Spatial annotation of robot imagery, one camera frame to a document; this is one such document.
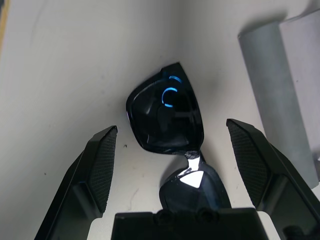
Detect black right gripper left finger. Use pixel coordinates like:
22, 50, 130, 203
34, 125, 119, 240

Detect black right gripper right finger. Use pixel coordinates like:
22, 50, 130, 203
226, 118, 320, 240

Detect grey glasses case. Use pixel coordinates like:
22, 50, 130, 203
237, 9, 320, 189

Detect black sunglasses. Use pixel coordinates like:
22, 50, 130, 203
125, 61, 232, 213

